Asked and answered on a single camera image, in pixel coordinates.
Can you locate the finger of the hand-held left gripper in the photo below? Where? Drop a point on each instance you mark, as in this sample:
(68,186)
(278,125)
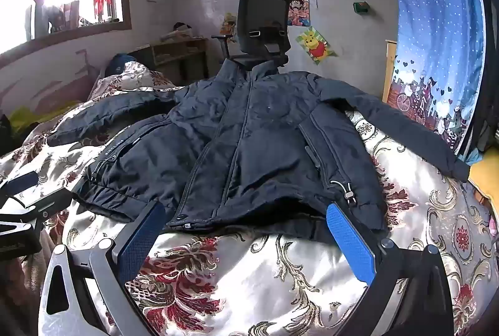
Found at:
(43,203)
(19,180)

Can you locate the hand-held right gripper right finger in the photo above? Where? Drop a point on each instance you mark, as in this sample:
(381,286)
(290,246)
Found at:
(351,242)

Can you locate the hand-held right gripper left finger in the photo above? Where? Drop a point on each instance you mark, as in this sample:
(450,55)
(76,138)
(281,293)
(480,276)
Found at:
(138,242)

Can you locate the dark navy padded jacket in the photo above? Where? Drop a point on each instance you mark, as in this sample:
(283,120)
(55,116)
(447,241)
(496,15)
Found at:
(253,133)

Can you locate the yellow-green cloth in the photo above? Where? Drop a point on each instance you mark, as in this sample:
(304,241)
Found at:
(27,115)

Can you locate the floral cream and red blanket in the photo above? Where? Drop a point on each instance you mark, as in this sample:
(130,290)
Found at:
(234,281)

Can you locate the yellow cloth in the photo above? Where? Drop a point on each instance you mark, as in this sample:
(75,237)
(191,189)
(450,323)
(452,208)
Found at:
(485,184)

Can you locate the blue bag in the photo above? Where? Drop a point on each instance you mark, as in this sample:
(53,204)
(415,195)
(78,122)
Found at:
(121,65)

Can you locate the wooden desk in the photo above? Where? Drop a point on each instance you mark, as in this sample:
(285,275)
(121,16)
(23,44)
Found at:
(179,51)

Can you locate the yellow bear poster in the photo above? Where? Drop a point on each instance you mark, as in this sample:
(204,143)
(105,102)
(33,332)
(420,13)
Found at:
(316,45)

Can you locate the pile of things on desk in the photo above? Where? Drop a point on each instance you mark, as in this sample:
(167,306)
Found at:
(177,32)

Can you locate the blue printed curtain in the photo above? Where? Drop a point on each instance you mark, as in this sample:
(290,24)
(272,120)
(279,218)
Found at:
(436,28)

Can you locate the small green box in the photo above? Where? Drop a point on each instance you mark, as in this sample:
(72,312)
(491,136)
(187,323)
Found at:
(360,7)

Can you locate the anime character poster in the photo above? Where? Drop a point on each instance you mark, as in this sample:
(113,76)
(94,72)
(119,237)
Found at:
(299,10)

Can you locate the black mesh office chair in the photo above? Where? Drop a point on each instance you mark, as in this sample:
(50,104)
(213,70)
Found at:
(261,8)

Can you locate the wooden post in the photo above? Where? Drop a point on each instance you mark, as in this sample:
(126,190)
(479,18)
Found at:
(390,71)

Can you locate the small cartoon wall poster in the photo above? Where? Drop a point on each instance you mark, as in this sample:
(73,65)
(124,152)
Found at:
(228,24)

